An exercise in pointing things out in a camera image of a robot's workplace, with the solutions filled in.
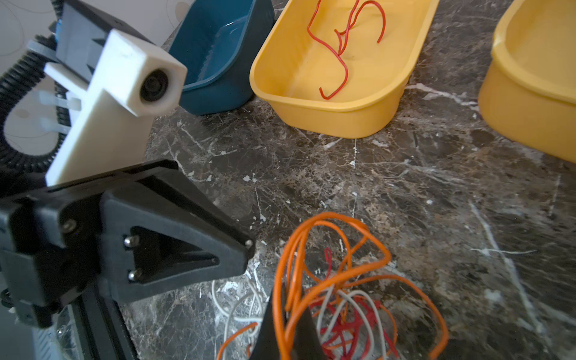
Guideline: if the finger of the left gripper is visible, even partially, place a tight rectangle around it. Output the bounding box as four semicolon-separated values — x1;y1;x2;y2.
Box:
100;169;255;303

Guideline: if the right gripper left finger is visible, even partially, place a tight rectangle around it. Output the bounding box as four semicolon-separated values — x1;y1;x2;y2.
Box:
249;298;280;360

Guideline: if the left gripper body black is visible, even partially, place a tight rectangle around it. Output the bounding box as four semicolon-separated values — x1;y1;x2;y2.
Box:
1;159;177;329

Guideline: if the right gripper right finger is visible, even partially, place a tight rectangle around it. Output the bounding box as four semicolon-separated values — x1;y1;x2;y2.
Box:
292;316;327;360

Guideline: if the red cable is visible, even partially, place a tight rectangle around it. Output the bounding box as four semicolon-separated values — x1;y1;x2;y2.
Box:
307;0;387;101
310;247;401;360

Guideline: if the white cable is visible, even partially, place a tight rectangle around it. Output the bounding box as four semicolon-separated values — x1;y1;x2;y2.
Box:
211;278;392;360

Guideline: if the orange cable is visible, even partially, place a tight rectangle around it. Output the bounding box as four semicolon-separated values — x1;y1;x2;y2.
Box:
217;212;450;360

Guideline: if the teal plastic bin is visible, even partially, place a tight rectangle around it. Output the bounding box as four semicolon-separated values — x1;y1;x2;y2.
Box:
169;0;275;116

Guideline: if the middle yellow plastic bin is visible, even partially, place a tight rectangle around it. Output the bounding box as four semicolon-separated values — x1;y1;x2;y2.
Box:
250;1;439;139

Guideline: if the yellow plastic bin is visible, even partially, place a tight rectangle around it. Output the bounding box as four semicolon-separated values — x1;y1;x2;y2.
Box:
250;1;439;139
478;1;575;162

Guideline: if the right yellow plastic bin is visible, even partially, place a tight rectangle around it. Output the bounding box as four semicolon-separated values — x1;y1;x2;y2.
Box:
478;1;575;162

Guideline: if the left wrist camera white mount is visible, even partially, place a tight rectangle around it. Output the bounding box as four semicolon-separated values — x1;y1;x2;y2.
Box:
43;29;187;186

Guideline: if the red cable in bin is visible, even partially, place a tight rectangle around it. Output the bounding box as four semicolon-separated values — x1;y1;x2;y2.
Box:
307;0;387;101

